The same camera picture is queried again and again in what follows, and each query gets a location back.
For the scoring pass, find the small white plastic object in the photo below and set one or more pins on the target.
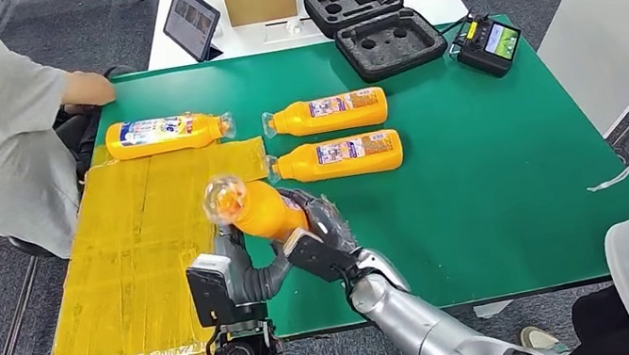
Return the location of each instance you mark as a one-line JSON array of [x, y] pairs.
[[293, 28]]

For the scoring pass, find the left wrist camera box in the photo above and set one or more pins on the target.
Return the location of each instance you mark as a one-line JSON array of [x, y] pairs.
[[210, 293]]

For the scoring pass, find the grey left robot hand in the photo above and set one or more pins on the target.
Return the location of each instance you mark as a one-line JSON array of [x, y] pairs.
[[262, 282]]

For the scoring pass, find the black foam lined case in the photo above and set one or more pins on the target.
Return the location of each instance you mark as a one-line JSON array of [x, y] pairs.
[[390, 47]]

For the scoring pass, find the orange detergent bottle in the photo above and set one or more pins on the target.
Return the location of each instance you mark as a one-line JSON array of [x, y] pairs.
[[300, 167], [203, 133], [263, 209], [293, 121]]

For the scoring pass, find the white table foot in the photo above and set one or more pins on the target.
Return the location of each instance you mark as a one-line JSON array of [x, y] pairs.
[[493, 309]]

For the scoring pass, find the black remote controller with screen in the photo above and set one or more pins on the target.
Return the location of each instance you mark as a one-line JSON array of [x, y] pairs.
[[475, 56]]

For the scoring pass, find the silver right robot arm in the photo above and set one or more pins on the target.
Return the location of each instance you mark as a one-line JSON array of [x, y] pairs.
[[428, 335]]

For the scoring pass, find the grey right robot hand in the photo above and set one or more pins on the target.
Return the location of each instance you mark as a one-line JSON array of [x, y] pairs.
[[331, 224]]

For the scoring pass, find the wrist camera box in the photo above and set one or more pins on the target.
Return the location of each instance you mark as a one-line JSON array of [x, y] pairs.
[[210, 293], [318, 257]]

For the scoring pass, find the black tablet on stand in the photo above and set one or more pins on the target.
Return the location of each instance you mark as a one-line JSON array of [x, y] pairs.
[[191, 23]]

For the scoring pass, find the black stool seat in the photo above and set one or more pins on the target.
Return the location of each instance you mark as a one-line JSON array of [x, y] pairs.
[[32, 249]]

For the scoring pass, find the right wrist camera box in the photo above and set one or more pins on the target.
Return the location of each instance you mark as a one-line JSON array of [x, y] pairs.
[[318, 257]]

